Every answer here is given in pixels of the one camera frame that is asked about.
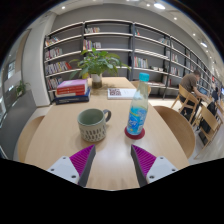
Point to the wooden frame chair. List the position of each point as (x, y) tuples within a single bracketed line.
[(211, 123), (186, 98)]

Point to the black backpack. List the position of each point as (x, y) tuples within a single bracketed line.
[(208, 115)]

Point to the green patterned ceramic mug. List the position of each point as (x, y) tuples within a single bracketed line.
[(92, 128)]

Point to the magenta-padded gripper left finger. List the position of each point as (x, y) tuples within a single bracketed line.
[(66, 168)]

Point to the ceiling lights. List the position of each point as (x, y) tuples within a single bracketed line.
[(159, 6)]

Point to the pink book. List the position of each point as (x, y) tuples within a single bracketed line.
[(71, 84)]

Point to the white book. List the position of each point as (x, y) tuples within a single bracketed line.
[(121, 93)]

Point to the small green background plant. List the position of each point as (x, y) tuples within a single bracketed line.
[(21, 88)]

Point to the laptop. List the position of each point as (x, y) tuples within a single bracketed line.
[(203, 90)]

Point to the dark blue book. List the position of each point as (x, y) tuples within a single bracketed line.
[(71, 99)]

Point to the person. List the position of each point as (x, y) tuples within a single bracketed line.
[(189, 81)]

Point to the clear bottle with turquoise cap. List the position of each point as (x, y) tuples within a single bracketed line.
[(137, 116)]

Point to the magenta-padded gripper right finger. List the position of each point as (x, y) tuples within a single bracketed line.
[(160, 168)]

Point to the green potted plant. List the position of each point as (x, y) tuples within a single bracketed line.
[(96, 63)]

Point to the grey shelf unit with books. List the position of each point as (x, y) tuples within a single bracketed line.
[(113, 40)]

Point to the beige curved-back chair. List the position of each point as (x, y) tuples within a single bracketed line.
[(176, 128), (28, 136), (133, 85)]

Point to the flat round red coaster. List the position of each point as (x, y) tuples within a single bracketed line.
[(128, 135)]

